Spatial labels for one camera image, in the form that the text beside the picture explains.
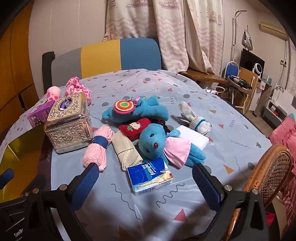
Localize white cable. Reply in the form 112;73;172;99
207;86;228;95

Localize white folding table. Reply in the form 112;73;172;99
227;75;255;114

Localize black monitor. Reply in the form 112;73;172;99
239;50;265;75

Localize black beaded hair ties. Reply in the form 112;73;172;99
155;119;171;133

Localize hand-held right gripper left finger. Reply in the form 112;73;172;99
23;163;100;241

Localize white sponge block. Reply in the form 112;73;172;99
174;125;210;146

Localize pink spotted plush toy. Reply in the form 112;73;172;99
46;76;93;106

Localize wooden wardrobe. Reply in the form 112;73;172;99
0;2;44;135

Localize blue plush toy with lollipop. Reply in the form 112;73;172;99
102;95;170;123

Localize red embroidered cloth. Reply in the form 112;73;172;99
118;118;152;141

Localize blue teddy bear pink dress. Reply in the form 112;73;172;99
138;123;207;168

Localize wooden side table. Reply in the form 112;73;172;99
178;68;228;85

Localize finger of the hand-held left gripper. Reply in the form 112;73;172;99
0;169;14;186

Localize white garment steamer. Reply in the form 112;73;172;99
232;10;254;63

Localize silver ornate tissue box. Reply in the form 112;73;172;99
44;93;93;154

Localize blue tissue pack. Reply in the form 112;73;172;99
127;158;174;196

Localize small wooden cabinet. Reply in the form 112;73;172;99
253;77;273;117

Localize purple box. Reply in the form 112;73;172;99
27;101;56;128

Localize white knit glove blue stripe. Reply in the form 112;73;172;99
178;101;212;136

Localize grey low cabinet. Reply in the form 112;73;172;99
262;102;289;127

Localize pink towel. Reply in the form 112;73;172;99
83;125;115;172

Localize blue folding chair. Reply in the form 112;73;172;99
225;61;240;78

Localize grey yellow blue chair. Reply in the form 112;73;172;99
42;38;162;95

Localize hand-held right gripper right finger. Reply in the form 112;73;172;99
192;163;270;241

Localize black power tool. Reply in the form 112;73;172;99
229;75;252;90

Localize beige cloth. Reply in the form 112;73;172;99
112;130;144;171

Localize beige air conditioner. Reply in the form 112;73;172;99
258;21;287;36

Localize rattan chair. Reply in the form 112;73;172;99
229;144;294;232

